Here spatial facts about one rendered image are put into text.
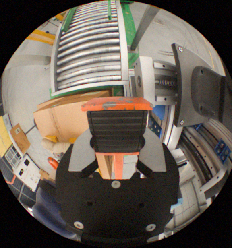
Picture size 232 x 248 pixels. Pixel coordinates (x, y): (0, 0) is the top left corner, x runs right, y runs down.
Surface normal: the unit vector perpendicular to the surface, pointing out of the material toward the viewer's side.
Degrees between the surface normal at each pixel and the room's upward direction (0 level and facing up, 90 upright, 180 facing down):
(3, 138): 91
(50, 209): 73
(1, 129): 90
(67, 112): 0
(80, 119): 0
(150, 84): 0
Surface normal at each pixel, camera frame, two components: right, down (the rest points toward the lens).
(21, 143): 0.87, -0.41
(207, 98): -0.92, 0.39
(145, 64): -0.04, 0.47
